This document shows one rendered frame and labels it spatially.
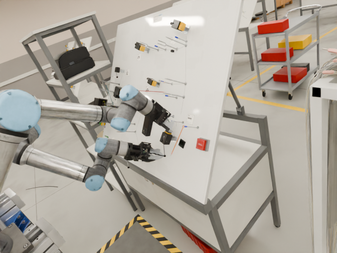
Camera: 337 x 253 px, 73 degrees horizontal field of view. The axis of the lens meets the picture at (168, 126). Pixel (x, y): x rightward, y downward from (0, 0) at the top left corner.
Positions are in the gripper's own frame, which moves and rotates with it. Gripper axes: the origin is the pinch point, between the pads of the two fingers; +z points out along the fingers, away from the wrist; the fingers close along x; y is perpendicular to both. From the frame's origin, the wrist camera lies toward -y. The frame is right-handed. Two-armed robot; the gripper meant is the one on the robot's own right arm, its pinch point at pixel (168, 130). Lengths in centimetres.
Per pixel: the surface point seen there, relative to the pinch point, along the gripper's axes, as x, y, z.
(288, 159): -5, 51, 162
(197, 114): -9.1, 15.0, 0.8
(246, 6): 233, 289, 210
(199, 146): -20.2, 2.5, 2.8
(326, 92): -64, 29, -30
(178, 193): -15.8, -23.8, 18.5
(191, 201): -25.3, -21.8, 17.8
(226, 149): -7, 13, 48
